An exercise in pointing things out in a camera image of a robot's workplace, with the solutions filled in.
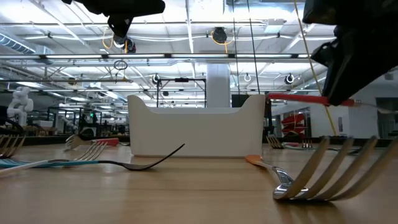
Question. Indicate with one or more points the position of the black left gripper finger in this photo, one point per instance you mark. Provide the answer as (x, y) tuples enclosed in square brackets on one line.
[(120, 26)]

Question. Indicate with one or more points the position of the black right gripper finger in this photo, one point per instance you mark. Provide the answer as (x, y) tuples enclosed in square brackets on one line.
[(357, 65)]

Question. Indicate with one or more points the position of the white plastic bin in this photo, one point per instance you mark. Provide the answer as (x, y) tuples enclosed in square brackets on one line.
[(199, 130)]

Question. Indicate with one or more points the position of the long ceiling light bar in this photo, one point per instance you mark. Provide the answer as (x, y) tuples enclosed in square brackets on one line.
[(136, 56)]

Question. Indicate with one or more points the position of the white building column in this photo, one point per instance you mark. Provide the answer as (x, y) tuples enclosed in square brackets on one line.
[(218, 87)]

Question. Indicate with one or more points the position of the black monitor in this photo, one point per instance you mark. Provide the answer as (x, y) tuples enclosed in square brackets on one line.
[(239, 101)]

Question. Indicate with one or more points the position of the black gantry frame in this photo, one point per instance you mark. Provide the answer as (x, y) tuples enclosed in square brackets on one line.
[(182, 80)]

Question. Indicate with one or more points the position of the black vertical post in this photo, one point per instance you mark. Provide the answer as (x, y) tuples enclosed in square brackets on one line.
[(269, 118)]

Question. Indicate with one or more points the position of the silver ventilation duct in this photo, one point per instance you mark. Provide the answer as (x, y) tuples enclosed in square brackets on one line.
[(18, 45)]

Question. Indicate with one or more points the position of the black aluminium table frame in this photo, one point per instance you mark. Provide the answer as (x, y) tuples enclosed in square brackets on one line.
[(46, 140)]

